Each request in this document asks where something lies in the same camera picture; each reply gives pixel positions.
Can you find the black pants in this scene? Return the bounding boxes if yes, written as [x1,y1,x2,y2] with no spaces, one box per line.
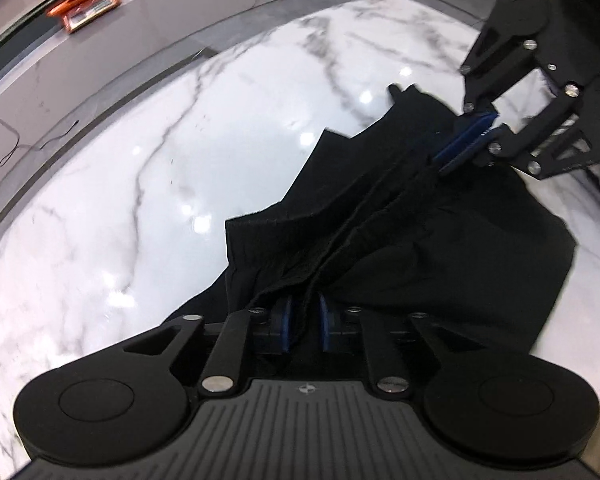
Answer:
[162,82,578,376]

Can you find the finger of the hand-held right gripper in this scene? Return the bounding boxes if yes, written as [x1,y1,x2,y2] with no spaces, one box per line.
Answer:
[450,35,542,147]
[432,82,600,181]

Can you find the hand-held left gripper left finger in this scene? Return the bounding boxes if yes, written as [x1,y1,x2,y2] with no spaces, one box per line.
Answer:
[122,294,295,396]

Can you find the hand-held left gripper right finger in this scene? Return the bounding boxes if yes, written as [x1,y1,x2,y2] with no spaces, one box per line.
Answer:
[317,292,481,396]

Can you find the black power cable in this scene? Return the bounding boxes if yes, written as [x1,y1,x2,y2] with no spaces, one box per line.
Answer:
[0,112,81,181]

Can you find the black soundbar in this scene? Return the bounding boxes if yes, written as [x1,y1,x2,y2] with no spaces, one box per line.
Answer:
[0,7,56,73]

